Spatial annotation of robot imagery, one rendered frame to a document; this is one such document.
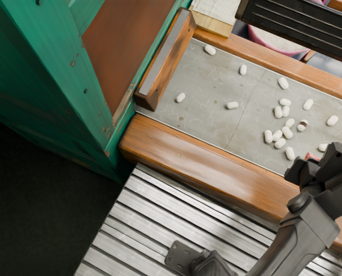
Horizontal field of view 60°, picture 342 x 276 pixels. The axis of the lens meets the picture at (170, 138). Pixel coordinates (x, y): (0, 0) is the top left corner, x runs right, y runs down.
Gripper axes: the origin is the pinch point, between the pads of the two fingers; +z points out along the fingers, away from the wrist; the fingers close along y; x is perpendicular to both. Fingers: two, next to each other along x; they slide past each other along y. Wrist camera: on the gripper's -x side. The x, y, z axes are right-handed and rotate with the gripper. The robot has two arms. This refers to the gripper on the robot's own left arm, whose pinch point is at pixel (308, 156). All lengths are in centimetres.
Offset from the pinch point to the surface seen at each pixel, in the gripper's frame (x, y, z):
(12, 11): -24, 46, -45
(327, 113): -4.1, -6.2, 23.2
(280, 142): 4.4, 4.5, 10.1
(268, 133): 3.8, 8.4, 10.6
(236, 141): 8.7, 15.8, 7.9
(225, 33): -13.0, 31.3, 28.0
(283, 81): -7.5, 9.8, 24.0
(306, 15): -28.4, 17.3, -3.1
